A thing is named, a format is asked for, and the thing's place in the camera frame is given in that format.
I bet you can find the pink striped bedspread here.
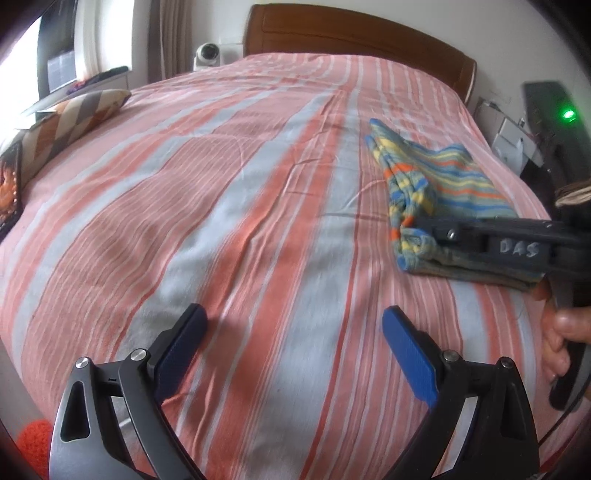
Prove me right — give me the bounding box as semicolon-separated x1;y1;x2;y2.
0;52;561;480

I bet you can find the black cable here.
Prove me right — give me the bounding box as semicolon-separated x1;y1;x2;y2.
538;381;591;455

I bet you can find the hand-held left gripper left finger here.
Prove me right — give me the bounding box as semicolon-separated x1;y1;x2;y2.
48;303;208;480

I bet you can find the white security camera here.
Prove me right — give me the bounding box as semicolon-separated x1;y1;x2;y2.
193;42;223;72

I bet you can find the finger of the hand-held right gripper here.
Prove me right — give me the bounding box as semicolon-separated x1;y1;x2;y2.
401;216;483;269

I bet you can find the orange patterned cushion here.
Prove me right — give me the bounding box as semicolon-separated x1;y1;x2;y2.
0;141;25;241

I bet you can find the striped knit sweater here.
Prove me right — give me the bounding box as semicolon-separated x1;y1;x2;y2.
364;119;548;291

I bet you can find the diamond patterned pillow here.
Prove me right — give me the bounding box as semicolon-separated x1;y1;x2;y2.
13;89;133;182

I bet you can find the brown wooden headboard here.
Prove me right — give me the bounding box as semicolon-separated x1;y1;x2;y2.
244;4;477;103

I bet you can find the orange fluffy cloth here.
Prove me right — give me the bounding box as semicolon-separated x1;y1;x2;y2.
17;419;52;480

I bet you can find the person's right hand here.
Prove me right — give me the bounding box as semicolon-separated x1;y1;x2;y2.
531;281;591;384

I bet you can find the white desk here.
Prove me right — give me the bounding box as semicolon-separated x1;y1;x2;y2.
491;116;544;168

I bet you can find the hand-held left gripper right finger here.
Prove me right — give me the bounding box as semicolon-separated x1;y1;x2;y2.
382;305;541;480

